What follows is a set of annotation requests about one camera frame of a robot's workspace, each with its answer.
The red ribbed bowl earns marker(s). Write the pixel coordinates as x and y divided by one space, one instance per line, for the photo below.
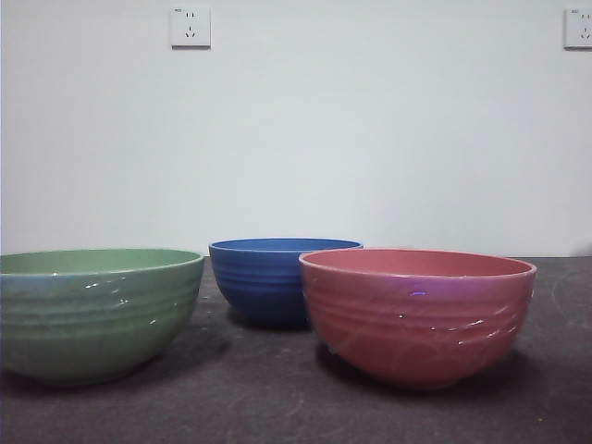
416 333

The green ribbed bowl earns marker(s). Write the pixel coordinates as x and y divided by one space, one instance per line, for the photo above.
92 319

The blue ribbed bowl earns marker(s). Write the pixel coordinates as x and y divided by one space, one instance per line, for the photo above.
259 287

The white wall socket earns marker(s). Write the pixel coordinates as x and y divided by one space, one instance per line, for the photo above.
579 28
190 27

